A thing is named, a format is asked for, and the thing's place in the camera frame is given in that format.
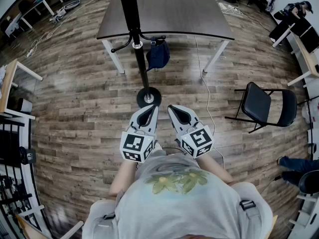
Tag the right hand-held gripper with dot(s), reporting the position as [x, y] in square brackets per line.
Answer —
[198, 141]

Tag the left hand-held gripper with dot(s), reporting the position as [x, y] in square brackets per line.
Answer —
[134, 144]

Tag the navy blue cap item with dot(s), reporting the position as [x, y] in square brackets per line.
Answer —
[159, 55]

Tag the black coat stand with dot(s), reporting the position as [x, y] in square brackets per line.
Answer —
[135, 34]

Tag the person's left forearm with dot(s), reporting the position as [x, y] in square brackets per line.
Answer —
[123, 177]

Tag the person's right forearm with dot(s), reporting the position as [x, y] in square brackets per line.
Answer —
[214, 167]

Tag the black folding chair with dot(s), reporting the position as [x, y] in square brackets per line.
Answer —
[259, 106]

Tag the person's grey printed t-shirt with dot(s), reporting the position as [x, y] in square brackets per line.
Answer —
[179, 208]

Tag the dark wooden table white legs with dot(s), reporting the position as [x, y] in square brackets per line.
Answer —
[169, 14]

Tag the grey bin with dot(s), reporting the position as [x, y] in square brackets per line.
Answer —
[25, 105]

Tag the small black box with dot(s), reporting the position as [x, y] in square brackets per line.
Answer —
[28, 155]

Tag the white power strip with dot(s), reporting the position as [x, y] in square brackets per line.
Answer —
[224, 6]

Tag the black metal rack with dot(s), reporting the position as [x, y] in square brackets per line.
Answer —
[12, 146]

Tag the black office chair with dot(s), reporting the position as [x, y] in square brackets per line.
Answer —
[310, 182]

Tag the black monitor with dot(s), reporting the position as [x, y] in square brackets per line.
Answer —
[307, 35]

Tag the light wooden desk white frame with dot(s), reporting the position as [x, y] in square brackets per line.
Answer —
[306, 58]
[8, 83]

